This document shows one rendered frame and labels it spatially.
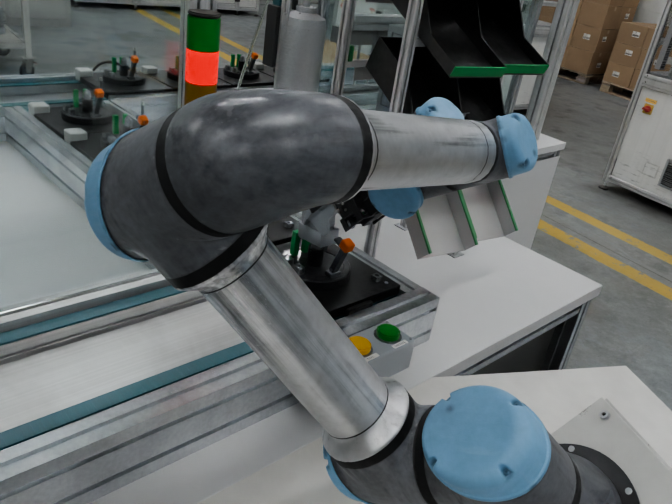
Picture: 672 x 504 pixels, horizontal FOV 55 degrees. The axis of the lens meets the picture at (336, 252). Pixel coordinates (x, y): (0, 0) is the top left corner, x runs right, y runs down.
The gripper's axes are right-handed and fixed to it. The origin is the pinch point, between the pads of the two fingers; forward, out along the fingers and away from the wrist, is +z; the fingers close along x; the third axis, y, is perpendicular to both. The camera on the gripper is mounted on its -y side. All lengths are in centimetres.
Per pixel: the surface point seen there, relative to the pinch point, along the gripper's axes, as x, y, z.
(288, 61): 53, -64, 43
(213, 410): -33.4, 25.1, 0.1
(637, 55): 795, -183, 223
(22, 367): -51, 7, 16
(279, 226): 6.2, -6.0, 20.2
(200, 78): -20.4, -21.6, -12.6
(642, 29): 796, -207, 203
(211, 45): -19.1, -24.5, -16.8
